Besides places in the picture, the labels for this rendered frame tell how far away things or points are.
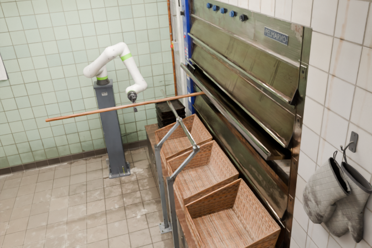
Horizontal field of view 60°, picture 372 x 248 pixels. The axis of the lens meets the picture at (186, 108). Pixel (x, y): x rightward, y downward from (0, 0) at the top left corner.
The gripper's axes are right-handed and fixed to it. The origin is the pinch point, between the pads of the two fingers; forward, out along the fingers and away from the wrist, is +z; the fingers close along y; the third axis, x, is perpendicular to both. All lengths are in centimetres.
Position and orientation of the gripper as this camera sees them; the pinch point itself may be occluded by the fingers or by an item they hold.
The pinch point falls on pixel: (134, 104)
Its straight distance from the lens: 305.8
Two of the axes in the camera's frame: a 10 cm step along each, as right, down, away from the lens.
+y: 0.6, 9.0, 4.3
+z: 2.6, 4.0, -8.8
